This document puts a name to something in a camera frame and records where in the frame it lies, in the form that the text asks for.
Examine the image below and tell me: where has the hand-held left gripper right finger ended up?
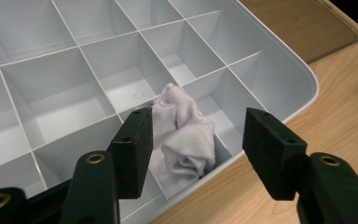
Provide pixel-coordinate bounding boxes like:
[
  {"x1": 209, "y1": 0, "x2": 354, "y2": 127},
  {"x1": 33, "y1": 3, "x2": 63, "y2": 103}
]
[{"x1": 241, "y1": 106, "x2": 358, "y2": 224}]

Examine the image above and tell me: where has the brown box lid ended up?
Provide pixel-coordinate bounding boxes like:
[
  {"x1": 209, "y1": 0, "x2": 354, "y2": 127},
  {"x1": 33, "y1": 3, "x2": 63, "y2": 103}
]
[{"x1": 238, "y1": 0, "x2": 358, "y2": 65}]

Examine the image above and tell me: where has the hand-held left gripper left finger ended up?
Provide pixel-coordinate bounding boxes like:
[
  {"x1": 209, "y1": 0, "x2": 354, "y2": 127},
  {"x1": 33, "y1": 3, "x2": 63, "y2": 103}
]
[{"x1": 59, "y1": 106, "x2": 155, "y2": 224}]

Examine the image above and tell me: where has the white divided storage box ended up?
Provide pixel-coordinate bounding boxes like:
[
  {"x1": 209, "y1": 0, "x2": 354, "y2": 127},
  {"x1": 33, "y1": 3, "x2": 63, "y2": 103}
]
[{"x1": 0, "y1": 0, "x2": 321, "y2": 224}]

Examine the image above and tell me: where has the white sock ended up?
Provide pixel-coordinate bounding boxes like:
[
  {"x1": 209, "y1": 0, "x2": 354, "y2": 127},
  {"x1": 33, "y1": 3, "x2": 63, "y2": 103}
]
[{"x1": 148, "y1": 82, "x2": 217, "y2": 200}]

